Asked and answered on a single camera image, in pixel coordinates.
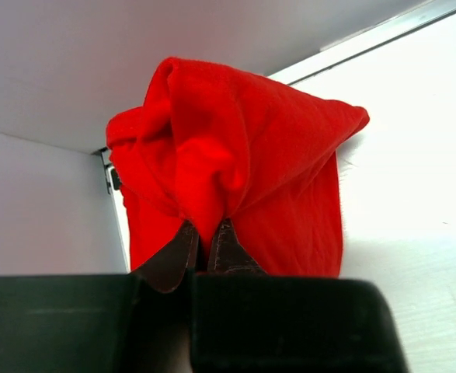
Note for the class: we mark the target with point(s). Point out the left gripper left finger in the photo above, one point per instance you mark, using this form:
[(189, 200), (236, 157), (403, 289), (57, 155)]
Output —
[(165, 270)]

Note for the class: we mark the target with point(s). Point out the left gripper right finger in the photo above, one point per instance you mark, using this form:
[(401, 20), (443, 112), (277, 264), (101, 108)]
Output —
[(227, 256)]

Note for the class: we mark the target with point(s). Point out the red t shirt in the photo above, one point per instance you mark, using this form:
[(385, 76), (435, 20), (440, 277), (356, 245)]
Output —
[(211, 142)]

